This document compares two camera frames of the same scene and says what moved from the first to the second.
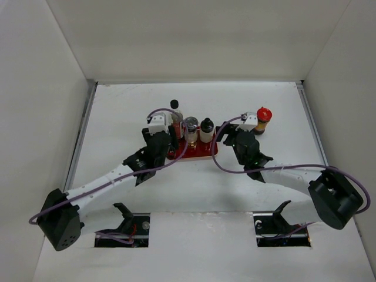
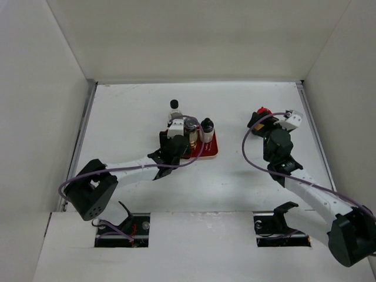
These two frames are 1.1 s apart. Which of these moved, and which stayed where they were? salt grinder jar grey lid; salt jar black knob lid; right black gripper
Moved: right black gripper
Stayed: salt grinder jar grey lid; salt jar black knob lid
